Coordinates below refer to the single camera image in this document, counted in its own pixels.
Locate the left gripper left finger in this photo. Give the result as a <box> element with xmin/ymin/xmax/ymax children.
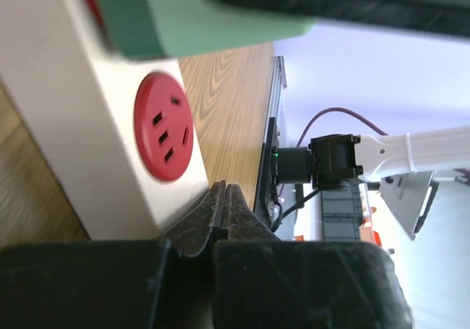
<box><xmin>160</xmin><ymin>181</ymin><xmax>278</xmax><ymax>258</ymax></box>

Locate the white power strip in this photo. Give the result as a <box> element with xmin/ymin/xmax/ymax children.
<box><xmin>1</xmin><ymin>0</ymin><xmax>209</xmax><ymax>239</ymax></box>

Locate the green plug adapter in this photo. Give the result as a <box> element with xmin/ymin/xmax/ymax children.
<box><xmin>85</xmin><ymin>0</ymin><xmax>314</xmax><ymax>60</ymax></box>

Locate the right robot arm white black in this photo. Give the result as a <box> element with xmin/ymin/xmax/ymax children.
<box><xmin>271</xmin><ymin>126</ymin><xmax>469</xmax><ymax>191</ymax></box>

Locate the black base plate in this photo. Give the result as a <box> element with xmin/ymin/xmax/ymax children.
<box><xmin>253</xmin><ymin>117</ymin><xmax>279</xmax><ymax>226</ymax></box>

